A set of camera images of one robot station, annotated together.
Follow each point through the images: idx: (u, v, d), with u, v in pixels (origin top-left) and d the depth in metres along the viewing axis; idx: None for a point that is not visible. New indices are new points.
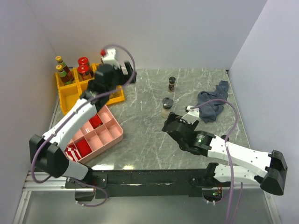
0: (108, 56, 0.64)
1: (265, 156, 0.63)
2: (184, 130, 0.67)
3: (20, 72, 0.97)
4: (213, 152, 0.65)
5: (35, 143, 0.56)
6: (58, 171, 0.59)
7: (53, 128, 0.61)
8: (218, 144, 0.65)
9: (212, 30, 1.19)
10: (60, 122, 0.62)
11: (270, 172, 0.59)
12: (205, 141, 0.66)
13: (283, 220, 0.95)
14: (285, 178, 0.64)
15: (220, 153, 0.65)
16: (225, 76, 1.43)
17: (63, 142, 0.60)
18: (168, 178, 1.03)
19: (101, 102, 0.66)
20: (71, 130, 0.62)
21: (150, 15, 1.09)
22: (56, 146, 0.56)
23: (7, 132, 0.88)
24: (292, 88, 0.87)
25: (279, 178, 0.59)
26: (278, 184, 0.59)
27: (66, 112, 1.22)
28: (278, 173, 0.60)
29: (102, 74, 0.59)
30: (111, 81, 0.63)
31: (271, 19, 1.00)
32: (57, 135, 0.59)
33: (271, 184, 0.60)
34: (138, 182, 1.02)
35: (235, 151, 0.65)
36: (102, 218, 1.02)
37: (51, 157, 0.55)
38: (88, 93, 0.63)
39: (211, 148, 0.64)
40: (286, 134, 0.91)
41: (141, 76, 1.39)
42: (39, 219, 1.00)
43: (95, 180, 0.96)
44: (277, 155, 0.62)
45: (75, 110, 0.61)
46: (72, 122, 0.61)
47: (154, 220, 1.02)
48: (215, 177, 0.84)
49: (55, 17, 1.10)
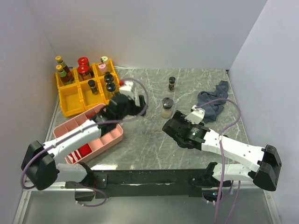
0: (125, 86, 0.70)
1: (259, 150, 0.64)
2: (176, 125, 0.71)
3: (20, 72, 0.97)
4: (207, 145, 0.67)
5: (34, 149, 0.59)
6: (42, 183, 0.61)
7: (56, 139, 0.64)
8: (212, 138, 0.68)
9: (212, 30, 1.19)
10: (64, 135, 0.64)
11: (262, 166, 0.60)
12: (199, 134, 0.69)
13: (283, 220, 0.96)
14: (278, 174, 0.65)
15: (214, 147, 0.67)
16: (225, 76, 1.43)
17: (60, 156, 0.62)
18: (168, 178, 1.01)
19: (106, 129, 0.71)
20: (71, 146, 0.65)
21: (151, 15, 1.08)
22: (51, 158, 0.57)
23: (7, 133, 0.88)
24: (292, 90, 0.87)
25: (271, 171, 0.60)
26: (269, 178, 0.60)
27: (66, 112, 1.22)
28: (270, 167, 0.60)
29: (115, 103, 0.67)
30: (122, 112, 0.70)
31: (272, 19, 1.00)
32: (56, 147, 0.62)
33: (263, 178, 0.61)
34: (138, 182, 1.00)
35: (228, 144, 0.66)
36: (102, 218, 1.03)
37: (42, 168, 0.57)
38: (98, 117, 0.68)
39: (205, 141, 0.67)
40: (286, 135, 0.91)
41: (141, 76, 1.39)
42: (39, 219, 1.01)
43: (95, 180, 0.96)
44: (270, 149, 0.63)
45: (81, 129, 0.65)
46: (75, 138, 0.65)
47: (155, 220, 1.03)
48: (213, 176, 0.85)
49: (54, 17, 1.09)
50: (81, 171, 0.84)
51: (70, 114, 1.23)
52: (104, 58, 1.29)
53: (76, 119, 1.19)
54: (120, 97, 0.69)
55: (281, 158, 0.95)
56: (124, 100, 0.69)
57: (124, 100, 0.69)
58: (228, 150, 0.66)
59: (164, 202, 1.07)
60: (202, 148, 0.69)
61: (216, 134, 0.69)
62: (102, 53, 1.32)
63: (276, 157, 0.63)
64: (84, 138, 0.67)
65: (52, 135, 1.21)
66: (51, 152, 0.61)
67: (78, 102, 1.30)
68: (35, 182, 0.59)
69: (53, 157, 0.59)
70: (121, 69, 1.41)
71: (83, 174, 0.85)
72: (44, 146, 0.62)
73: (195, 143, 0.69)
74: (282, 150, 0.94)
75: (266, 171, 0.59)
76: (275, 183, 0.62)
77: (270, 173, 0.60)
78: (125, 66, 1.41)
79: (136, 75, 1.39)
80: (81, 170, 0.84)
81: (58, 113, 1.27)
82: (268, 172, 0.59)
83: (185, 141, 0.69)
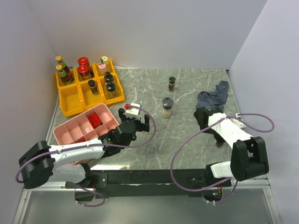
0: (131, 111, 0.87)
1: (247, 135, 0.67)
2: None
3: (20, 72, 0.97)
4: (211, 120, 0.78)
5: (39, 148, 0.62)
6: (31, 184, 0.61)
7: (62, 145, 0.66)
8: (217, 115, 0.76)
9: (212, 31, 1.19)
10: (70, 145, 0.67)
11: (237, 142, 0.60)
12: (213, 110, 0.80)
13: (284, 220, 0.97)
14: (258, 170, 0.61)
15: (214, 120, 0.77)
16: (225, 76, 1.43)
17: (59, 163, 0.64)
18: (168, 178, 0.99)
19: (109, 152, 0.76)
20: (72, 158, 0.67)
21: (151, 16, 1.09)
22: (49, 163, 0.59)
23: (7, 133, 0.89)
24: (292, 90, 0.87)
25: (244, 151, 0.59)
26: (239, 156, 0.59)
27: (66, 113, 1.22)
28: (245, 147, 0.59)
29: (120, 131, 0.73)
30: (126, 140, 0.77)
31: (271, 20, 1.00)
32: (60, 154, 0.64)
33: (235, 155, 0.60)
34: (138, 182, 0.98)
35: (225, 123, 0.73)
36: (102, 218, 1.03)
37: (39, 170, 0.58)
38: (105, 139, 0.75)
39: (211, 115, 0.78)
40: (286, 135, 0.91)
41: (141, 76, 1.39)
42: (38, 219, 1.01)
43: (95, 180, 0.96)
44: (257, 138, 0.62)
45: (87, 144, 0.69)
46: (80, 151, 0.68)
47: (154, 219, 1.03)
48: (210, 167, 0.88)
49: (54, 17, 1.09)
50: (79, 175, 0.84)
51: (70, 114, 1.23)
52: (104, 58, 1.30)
53: (76, 119, 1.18)
54: (127, 127, 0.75)
55: (281, 158, 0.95)
56: (130, 130, 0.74)
57: (131, 130, 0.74)
58: (221, 127, 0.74)
59: (164, 202, 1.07)
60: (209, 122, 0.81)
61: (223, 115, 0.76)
62: (102, 53, 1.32)
63: (259, 150, 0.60)
64: (86, 154, 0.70)
65: (52, 135, 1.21)
66: (54, 157, 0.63)
67: (78, 102, 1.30)
68: (24, 180, 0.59)
69: (53, 161, 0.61)
70: (121, 69, 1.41)
71: (81, 177, 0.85)
72: (49, 148, 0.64)
73: (207, 116, 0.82)
74: (282, 150, 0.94)
75: (239, 146, 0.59)
76: (245, 171, 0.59)
77: (242, 152, 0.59)
78: (126, 66, 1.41)
79: (136, 75, 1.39)
80: (81, 172, 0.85)
81: (58, 113, 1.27)
82: (238, 148, 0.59)
83: (199, 115, 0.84)
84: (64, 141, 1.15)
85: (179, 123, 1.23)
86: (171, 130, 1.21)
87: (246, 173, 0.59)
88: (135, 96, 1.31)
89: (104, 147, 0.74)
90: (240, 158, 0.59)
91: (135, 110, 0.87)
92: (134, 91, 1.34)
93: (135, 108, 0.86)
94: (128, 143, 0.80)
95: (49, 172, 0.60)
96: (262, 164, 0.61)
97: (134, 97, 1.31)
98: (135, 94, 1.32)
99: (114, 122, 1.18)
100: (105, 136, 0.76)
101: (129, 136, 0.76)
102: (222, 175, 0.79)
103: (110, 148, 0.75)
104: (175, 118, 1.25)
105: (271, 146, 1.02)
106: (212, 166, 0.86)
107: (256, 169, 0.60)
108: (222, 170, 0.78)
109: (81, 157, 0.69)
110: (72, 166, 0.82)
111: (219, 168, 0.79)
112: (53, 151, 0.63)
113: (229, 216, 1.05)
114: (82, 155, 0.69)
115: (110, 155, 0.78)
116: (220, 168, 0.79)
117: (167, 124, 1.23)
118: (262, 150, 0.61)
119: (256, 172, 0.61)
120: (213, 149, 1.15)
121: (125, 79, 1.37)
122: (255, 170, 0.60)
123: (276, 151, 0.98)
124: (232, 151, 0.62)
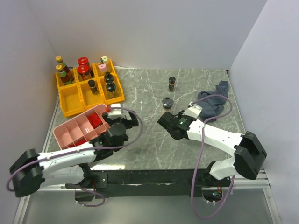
0: (114, 112, 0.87)
1: (238, 135, 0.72)
2: (168, 117, 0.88)
3: (20, 72, 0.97)
4: (191, 133, 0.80)
5: (28, 157, 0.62)
6: (22, 192, 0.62)
7: (51, 153, 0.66)
8: (195, 126, 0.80)
9: (212, 30, 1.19)
10: (60, 152, 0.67)
11: (238, 150, 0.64)
12: (186, 123, 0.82)
13: (283, 220, 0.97)
14: (261, 160, 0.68)
15: (197, 134, 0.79)
16: (225, 76, 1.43)
17: (48, 171, 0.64)
18: (168, 178, 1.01)
19: (101, 155, 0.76)
20: (63, 164, 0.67)
21: (150, 15, 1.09)
22: (39, 171, 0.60)
23: (7, 133, 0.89)
24: (292, 89, 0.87)
25: (247, 154, 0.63)
26: (246, 161, 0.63)
27: (67, 113, 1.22)
28: (246, 150, 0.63)
29: (111, 135, 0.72)
30: (118, 141, 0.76)
31: (271, 20, 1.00)
32: (49, 161, 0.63)
33: (241, 161, 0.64)
34: (138, 182, 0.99)
35: (210, 131, 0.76)
36: (102, 218, 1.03)
37: (29, 178, 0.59)
38: (97, 143, 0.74)
39: (189, 129, 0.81)
40: (286, 135, 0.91)
41: (141, 76, 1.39)
42: (38, 220, 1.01)
43: (95, 180, 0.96)
44: (248, 135, 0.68)
45: (78, 150, 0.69)
46: (70, 157, 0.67)
47: (154, 219, 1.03)
48: (210, 173, 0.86)
49: (54, 17, 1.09)
50: (77, 176, 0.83)
51: (70, 114, 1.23)
52: (104, 58, 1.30)
53: (76, 119, 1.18)
54: (117, 129, 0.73)
55: (281, 158, 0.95)
56: (120, 133, 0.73)
57: (121, 133, 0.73)
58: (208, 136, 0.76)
59: (164, 202, 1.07)
60: (189, 136, 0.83)
61: (201, 123, 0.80)
62: (102, 53, 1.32)
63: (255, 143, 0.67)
64: (78, 159, 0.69)
65: (52, 135, 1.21)
66: (43, 164, 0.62)
67: (78, 102, 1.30)
68: (16, 189, 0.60)
69: (42, 170, 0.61)
70: (121, 69, 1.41)
71: (80, 177, 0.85)
72: (38, 156, 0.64)
73: (183, 131, 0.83)
74: (282, 149, 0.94)
75: (241, 153, 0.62)
76: (254, 169, 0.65)
77: (246, 156, 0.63)
78: (125, 66, 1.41)
79: (136, 75, 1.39)
80: (78, 173, 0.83)
81: (58, 114, 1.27)
82: (242, 154, 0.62)
83: (174, 131, 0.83)
84: (64, 141, 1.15)
85: None
86: None
87: (256, 170, 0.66)
88: (135, 96, 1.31)
89: (96, 151, 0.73)
90: (247, 162, 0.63)
91: (117, 111, 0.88)
92: (134, 91, 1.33)
93: (116, 108, 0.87)
94: (123, 143, 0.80)
95: (39, 179, 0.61)
96: (261, 153, 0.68)
97: (134, 97, 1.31)
98: (135, 94, 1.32)
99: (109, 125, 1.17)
100: (96, 139, 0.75)
101: (121, 138, 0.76)
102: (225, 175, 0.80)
103: (102, 150, 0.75)
104: None
105: (271, 146, 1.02)
106: (210, 172, 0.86)
107: (259, 160, 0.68)
108: (223, 172, 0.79)
109: (72, 163, 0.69)
110: (68, 168, 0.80)
111: (219, 171, 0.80)
112: (42, 158, 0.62)
113: (229, 216, 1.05)
114: (73, 161, 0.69)
115: (103, 157, 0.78)
116: (220, 171, 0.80)
117: None
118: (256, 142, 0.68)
119: (260, 163, 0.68)
120: (213, 149, 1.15)
121: (125, 80, 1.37)
122: (259, 161, 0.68)
123: (276, 151, 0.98)
124: (235, 158, 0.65)
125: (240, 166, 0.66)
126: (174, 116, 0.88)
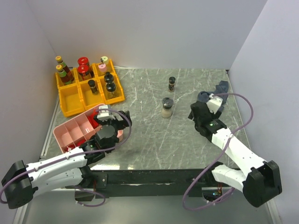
0: (103, 114, 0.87)
1: (259, 160, 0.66)
2: (203, 110, 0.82)
3: (20, 72, 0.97)
4: (216, 138, 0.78)
5: (16, 169, 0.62)
6: (15, 204, 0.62)
7: (40, 163, 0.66)
8: (223, 133, 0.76)
9: (212, 30, 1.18)
10: (49, 161, 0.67)
11: (253, 172, 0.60)
12: (215, 126, 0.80)
13: (283, 220, 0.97)
14: (274, 194, 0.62)
15: (221, 141, 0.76)
16: (225, 76, 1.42)
17: (39, 180, 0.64)
18: (168, 178, 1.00)
19: (93, 158, 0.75)
20: (53, 172, 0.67)
21: (150, 15, 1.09)
22: (28, 182, 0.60)
23: (7, 133, 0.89)
24: (292, 90, 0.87)
25: (261, 182, 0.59)
26: (257, 187, 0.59)
27: (67, 113, 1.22)
28: (262, 177, 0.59)
29: (100, 137, 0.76)
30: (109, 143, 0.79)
31: (271, 20, 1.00)
32: (38, 171, 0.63)
33: (252, 185, 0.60)
34: (138, 182, 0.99)
35: (234, 145, 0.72)
36: (102, 218, 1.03)
37: (18, 190, 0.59)
38: (88, 145, 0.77)
39: (216, 133, 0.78)
40: (286, 135, 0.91)
41: (141, 76, 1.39)
42: (38, 220, 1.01)
43: (95, 180, 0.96)
44: (271, 164, 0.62)
45: (67, 156, 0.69)
46: (60, 164, 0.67)
47: (154, 219, 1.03)
48: (212, 172, 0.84)
49: (54, 16, 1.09)
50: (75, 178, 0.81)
51: (70, 114, 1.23)
52: (104, 58, 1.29)
53: (76, 119, 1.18)
54: (107, 131, 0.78)
55: (281, 158, 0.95)
56: (109, 135, 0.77)
57: (110, 135, 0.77)
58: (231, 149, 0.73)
59: (164, 202, 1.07)
60: (212, 139, 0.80)
61: (229, 132, 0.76)
62: (102, 53, 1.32)
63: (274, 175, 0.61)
64: (68, 166, 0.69)
65: (52, 135, 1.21)
66: (32, 175, 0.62)
67: (78, 102, 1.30)
68: (8, 201, 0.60)
69: (32, 180, 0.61)
70: (121, 69, 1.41)
71: (80, 178, 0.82)
72: (27, 167, 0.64)
73: (208, 131, 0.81)
74: (282, 149, 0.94)
75: (255, 177, 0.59)
76: (261, 199, 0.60)
77: (259, 183, 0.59)
78: (126, 66, 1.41)
79: (136, 75, 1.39)
80: (75, 175, 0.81)
81: (58, 114, 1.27)
82: (256, 180, 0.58)
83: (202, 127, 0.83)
84: (64, 141, 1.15)
85: (179, 123, 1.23)
86: (171, 130, 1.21)
87: (263, 200, 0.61)
88: (135, 96, 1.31)
89: (86, 156, 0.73)
90: (258, 190, 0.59)
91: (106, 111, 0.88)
92: (134, 91, 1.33)
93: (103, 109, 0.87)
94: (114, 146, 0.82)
95: (30, 192, 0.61)
96: (276, 187, 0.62)
97: (134, 97, 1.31)
98: (135, 94, 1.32)
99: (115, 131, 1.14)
100: (87, 143, 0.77)
101: (113, 140, 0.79)
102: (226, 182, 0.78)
103: (94, 153, 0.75)
104: (175, 118, 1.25)
105: (271, 146, 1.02)
106: (212, 171, 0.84)
107: (271, 193, 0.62)
108: (225, 177, 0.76)
109: (62, 170, 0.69)
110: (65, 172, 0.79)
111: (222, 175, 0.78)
112: (30, 169, 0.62)
113: (229, 216, 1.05)
114: (63, 168, 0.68)
115: (95, 161, 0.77)
116: (224, 176, 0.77)
117: (167, 124, 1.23)
118: (276, 175, 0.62)
119: (271, 196, 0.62)
120: (213, 149, 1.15)
121: (125, 80, 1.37)
122: (271, 194, 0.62)
123: (276, 151, 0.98)
124: (248, 181, 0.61)
125: (249, 189, 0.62)
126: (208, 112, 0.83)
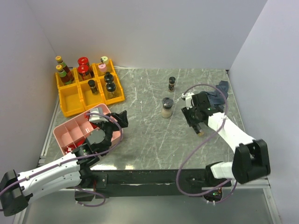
0: (95, 117, 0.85)
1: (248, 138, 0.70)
2: (202, 97, 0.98)
3: (20, 72, 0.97)
4: (211, 120, 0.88)
5: (9, 178, 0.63)
6: (10, 211, 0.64)
7: (32, 171, 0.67)
8: (218, 118, 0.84)
9: (212, 30, 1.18)
10: (41, 168, 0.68)
11: (240, 146, 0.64)
12: (213, 110, 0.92)
13: (283, 220, 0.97)
14: (262, 173, 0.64)
15: (217, 122, 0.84)
16: (225, 76, 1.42)
17: (30, 189, 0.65)
18: (168, 178, 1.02)
19: (87, 163, 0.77)
20: (45, 180, 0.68)
21: (151, 15, 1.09)
22: (19, 192, 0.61)
23: (7, 133, 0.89)
24: (291, 90, 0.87)
25: (246, 155, 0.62)
26: (242, 160, 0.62)
27: (66, 113, 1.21)
28: (248, 150, 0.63)
29: (91, 142, 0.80)
30: (101, 147, 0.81)
31: (272, 20, 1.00)
32: (29, 180, 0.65)
33: (238, 159, 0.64)
34: (138, 182, 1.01)
35: (228, 125, 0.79)
36: (102, 218, 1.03)
37: (11, 199, 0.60)
38: (81, 151, 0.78)
39: (211, 116, 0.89)
40: (286, 135, 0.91)
41: (141, 76, 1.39)
42: (38, 220, 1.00)
43: (95, 181, 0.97)
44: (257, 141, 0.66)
45: (59, 163, 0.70)
46: (51, 172, 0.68)
47: (154, 218, 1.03)
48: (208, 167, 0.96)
49: (53, 16, 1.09)
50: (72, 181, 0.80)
51: (70, 114, 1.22)
52: (104, 58, 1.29)
53: (76, 119, 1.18)
54: (98, 136, 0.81)
55: (281, 158, 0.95)
56: (99, 140, 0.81)
57: (100, 140, 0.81)
58: (225, 130, 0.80)
59: (164, 201, 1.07)
60: (209, 122, 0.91)
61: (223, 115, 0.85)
62: (102, 53, 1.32)
63: (262, 152, 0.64)
64: (60, 173, 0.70)
65: (52, 135, 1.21)
66: (23, 185, 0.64)
67: (78, 102, 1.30)
68: (3, 209, 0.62)
69: (23, 190, 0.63)
70: (121, 69, 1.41)
71: (78, 180, 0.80)
72: (18, 176, 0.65)
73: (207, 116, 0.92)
74: (282, 150, 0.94)
75: (241, 150, 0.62)
76: (247, 172, 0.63)
77: (245, 156, 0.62)
78: (125, 66, 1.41)
79: (136, 75, 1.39)
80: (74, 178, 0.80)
81: (58, 113, 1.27)
82: (241, 152, 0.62)
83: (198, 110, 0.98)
84: (64, 141, 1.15)
85: (179, 123, 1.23)
86: (171, 130, 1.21)
87: (249, 175, 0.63)
88: (135, 96, 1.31)
89: (79, 161, 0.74)
90: (243, 161, 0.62)
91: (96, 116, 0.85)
92: (134, 91, 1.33)
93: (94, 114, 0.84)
94: (107, 150, 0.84)
95: (22, 200, 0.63)
96: (264, 166, 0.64)
97: (134, 97, 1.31)
98: (135, 94, 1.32)
99: (106, 109, 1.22)
100: (80, 148, 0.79)
101: (104, 144, 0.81)
102: (222, 175, 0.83)
103: (87, 158, 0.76)
104: (175, 118, 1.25)
105: (271, 146, 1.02)
106: (211, 166, 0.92)
107: (258, 171, 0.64)
108: (222, 170, 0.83)
109: (54, 177, 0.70)
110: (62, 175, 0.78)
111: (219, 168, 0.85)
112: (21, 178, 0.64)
113: (229, 216, 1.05)
114: (55, 175, 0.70)
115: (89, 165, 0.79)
116: (220, 169, 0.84)
117: (167, 124, 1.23)
118: (265, 153, 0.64)
119: (259, 174, 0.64)
120: (213, 149, 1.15)
121: (125, 80, 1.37)
122: (259, 171, 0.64)
123: (276, 151, 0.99)
124: (235, 155, 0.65)
125: (237, 165, 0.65)
126: (207, 100, 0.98)
